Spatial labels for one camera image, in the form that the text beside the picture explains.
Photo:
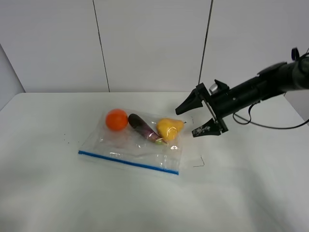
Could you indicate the purple eggplant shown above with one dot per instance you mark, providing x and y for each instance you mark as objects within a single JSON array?
[{"x": 143, "y": 129}]

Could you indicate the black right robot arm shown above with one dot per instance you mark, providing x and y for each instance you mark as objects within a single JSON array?
[{"x": 222, "y": 100}]

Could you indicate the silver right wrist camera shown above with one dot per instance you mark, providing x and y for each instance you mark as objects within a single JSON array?
[{"x": 213, "y": 89}]

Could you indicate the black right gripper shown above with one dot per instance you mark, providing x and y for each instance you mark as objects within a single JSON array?
[{"x": 216, "y": 125}]

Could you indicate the yellow pear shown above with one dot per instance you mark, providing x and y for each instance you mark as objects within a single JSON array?
[{"x": 169, "y": 129}]

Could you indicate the orange fruit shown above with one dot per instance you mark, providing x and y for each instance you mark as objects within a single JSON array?
[{"x": 116, "y": 120}]

